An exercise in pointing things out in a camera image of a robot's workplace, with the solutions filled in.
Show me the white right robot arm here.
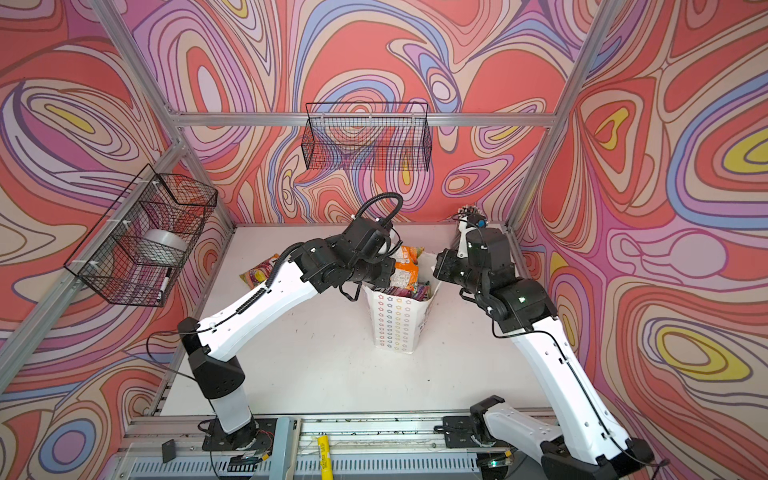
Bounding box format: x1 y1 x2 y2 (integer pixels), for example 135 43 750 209
434 220 656 479

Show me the black wire basket wall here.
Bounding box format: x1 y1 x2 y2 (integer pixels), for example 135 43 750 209
64 164 218 308
301 101 433 172

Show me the purple Fox's candy bag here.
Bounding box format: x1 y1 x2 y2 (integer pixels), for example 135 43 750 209
384 283 432 302

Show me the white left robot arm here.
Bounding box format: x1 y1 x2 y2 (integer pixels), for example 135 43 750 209
178 215 397 450

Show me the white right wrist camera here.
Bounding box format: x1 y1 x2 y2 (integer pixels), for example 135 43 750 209
453 205 487 258

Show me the orange snack bag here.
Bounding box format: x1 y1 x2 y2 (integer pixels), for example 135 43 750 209
388 245 424 288

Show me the black wire basket left wall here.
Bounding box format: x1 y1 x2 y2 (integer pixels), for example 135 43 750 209
64 164 218 308

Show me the red orange Fox's candy bag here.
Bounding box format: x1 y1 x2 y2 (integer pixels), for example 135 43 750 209
239 254 279 289

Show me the black marker pen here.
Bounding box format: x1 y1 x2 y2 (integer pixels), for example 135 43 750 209
156 276 169 302

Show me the white printed paper bag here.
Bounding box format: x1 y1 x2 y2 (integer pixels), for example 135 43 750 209
362 252 441 354

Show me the black wire basket back wall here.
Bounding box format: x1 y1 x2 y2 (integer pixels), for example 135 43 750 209
301 101 433 172

